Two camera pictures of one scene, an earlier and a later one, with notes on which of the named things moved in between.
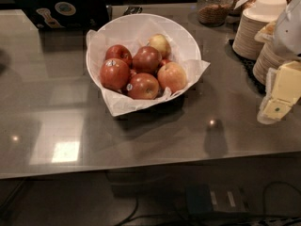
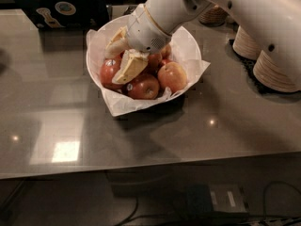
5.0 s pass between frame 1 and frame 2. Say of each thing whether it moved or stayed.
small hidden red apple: stayed
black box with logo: stayed
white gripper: moved
